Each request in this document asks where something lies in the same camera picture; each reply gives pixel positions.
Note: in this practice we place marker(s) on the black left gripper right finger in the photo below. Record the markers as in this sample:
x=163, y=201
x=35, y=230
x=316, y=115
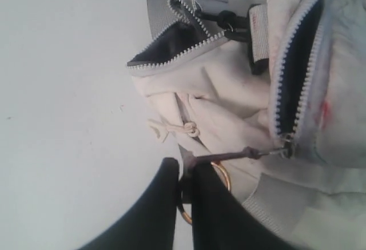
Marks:
x=219, y=221

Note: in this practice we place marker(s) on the white backpack with grey straps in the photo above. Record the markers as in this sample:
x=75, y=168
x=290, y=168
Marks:
x=289, y=145

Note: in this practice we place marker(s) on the black plastic strap buckle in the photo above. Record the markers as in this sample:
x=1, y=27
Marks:
x=237, y=28

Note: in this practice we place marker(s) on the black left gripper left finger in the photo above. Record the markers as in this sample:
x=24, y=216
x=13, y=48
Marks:
x=150, y=222

